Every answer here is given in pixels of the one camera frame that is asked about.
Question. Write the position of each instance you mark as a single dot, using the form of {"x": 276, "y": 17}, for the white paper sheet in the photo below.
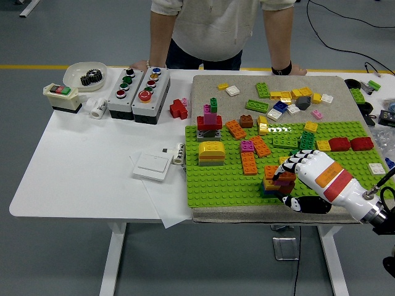
{"x": 168, "y": 203}

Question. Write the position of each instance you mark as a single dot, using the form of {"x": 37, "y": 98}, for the white labelled tube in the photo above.
{"x": 178, "y": 154}

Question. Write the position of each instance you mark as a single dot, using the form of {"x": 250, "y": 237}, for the light green long brick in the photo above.
{"x": 285, "y": 141}

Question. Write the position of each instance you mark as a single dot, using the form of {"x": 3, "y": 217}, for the white wall switch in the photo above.
{"x": 152, "y": 168}

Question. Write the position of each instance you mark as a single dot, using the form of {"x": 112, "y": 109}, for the grey emergency-stop control box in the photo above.
{"x": 157, "y": 101}

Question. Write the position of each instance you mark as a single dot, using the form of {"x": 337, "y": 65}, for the white pipe fitting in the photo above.
{"x": 98, "y": 108}

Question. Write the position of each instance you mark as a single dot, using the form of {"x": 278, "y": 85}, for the person's left forearm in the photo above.
{"x": 277, "y": 40}

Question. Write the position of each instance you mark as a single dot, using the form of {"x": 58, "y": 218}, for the silver metal part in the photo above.
{"x": 365, "y": 87}

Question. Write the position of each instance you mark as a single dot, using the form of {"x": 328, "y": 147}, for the dark green tall brick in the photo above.
{"x": 306, "y": 140}

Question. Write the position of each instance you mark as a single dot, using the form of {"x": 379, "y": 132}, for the bag of blue parts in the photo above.
{"x": 391, "y": 106}

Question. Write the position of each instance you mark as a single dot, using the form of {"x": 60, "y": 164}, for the white table leg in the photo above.
{"x": 334, "y": 262}
{"x": 112, "y": 262}

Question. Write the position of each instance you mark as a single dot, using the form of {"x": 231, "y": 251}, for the grey base brick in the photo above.
{"x": 202, "y": 135}

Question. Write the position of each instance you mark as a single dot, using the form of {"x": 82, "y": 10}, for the person's right forearm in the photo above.
{"x": 159, "y": 40}

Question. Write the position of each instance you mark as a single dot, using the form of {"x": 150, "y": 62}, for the light green small brick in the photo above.
{"x": 374, "y": 84}

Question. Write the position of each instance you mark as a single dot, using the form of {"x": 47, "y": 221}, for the grey-brown mat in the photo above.
{"x": 210, "y": 89}

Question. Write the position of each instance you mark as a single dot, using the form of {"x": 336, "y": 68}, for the red brick cluster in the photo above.
{"x": 176, "y": 109}

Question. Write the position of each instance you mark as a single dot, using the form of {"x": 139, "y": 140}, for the blue brick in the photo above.
{"x": 280, "y": 106}

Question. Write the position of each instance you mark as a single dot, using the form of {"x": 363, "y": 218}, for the person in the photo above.
{"x": 210, "y": 27}

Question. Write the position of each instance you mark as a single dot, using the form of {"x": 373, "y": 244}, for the person's left hand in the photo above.
{"x": 298, "y": 70}

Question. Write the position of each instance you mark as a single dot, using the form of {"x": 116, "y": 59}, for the dark green small brick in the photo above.
{"x": 213, "y": 104}

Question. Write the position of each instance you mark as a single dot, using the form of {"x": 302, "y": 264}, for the red wide brick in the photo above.
{"x": 200, "y": 123}

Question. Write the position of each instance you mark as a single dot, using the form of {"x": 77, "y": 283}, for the brown brick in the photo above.
{"x": 285, "y": 188}
{"x": 246, "y": 121}

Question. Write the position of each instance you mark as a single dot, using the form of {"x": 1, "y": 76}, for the white bowl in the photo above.
{"x": 72, "y": 72}

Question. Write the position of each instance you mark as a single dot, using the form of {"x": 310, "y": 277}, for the white table foot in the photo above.
{"x": 29, "y": 6}

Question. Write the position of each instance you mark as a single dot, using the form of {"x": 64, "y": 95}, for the metal floor socket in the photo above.
{"x": 285, "y": 248}

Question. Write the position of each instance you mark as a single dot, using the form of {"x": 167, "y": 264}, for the light green long plate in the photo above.
{"x": 257, "y": 105}

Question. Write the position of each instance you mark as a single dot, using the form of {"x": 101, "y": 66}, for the yellow rounded brick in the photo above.
{"x": 211, "y": 148}

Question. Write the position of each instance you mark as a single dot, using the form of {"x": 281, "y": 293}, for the dark grey brick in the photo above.
{"x": 304, "y": 102}

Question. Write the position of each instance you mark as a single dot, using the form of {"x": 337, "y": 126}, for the black wristwatch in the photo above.
{"x": 281, "y": 71}

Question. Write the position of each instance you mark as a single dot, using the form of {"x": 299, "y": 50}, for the pink square brick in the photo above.
{"x": 210, "y": 118}

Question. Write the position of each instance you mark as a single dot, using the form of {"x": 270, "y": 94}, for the yellow long brick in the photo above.
{"x": 281, "y": 94}

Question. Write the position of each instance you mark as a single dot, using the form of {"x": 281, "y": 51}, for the grey four-button control box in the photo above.
{"x": 112, "y": 106}

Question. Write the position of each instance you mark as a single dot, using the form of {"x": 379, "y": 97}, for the small black chip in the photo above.
{"x": 165, "y": 150}

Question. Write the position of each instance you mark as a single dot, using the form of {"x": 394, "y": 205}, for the blue small item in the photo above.
{"x": 390, "y": 162}

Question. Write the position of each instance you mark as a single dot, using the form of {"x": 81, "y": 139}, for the yellow small brick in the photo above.
{"x": 317, "y": 98}
{"x": 222, "y": 86}

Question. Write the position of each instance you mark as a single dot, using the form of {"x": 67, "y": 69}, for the orange long brick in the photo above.
{"x": 260, "y": 145}
{"x": 248, "y": 162}
{"x": 269, "y": 172}
{"x": 235, "y": 129}

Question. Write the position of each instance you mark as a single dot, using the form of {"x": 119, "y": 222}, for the green studded baseplate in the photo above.
{"x": 222, "y": 185}

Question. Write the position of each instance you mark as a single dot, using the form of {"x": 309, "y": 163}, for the small pink brick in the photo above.
{"x": 317, "y": 114}
{"x": 184, "y": 101}

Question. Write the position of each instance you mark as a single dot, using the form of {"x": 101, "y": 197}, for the orange grey layered bricks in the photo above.
{"x": 211, "y": 161}

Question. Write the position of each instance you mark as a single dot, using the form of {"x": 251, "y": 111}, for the magenta square brick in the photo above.
{"x": 282, "y": 183}
{"x": 247, "y": 145}

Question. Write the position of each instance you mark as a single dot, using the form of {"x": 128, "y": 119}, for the beige red-green switch box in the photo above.
{"x": 61, "y": 98}

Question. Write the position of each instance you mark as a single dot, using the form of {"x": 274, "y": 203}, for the black gear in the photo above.
{"x": 87, "y": 79}
{"x": 95, "y": 75}

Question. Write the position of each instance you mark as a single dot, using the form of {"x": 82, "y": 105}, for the black small connector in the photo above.
{"x": 368, "y": 119}

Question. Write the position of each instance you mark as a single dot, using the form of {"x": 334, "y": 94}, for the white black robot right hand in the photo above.
{"x": 327, "y": 179}

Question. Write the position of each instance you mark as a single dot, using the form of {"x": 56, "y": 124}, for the yellow square brick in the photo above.
{"x": 282, "y": 160}

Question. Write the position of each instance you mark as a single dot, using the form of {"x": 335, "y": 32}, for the clear bag of screws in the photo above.
{"x": 384, "y": 137}

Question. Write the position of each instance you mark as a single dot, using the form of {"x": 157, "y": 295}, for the black electronic module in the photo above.
{"x": 387, "y": 117}

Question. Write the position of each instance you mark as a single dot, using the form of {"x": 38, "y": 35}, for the person's right hand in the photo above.
{"x": 140, "y": 64}

